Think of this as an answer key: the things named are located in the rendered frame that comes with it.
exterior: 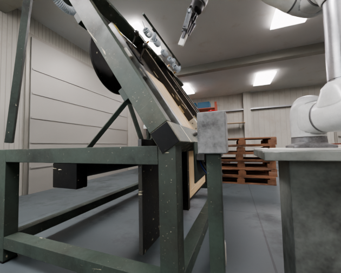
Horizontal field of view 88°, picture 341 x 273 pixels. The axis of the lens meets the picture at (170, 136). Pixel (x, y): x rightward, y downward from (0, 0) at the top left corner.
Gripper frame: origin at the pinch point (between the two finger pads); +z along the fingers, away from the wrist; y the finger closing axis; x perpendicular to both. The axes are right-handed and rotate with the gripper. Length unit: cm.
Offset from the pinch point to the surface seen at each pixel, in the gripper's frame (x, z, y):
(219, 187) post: 50, 61, 13
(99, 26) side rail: -43.2, 11.3, 15.4
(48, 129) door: -277, 156, -151
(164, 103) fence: 0.1, 35.9, -9.2
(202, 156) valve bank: 34, 56, -12
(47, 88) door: -313, 83, -147
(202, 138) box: 35, 45, 16
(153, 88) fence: -10.7, 29.4, -9.3
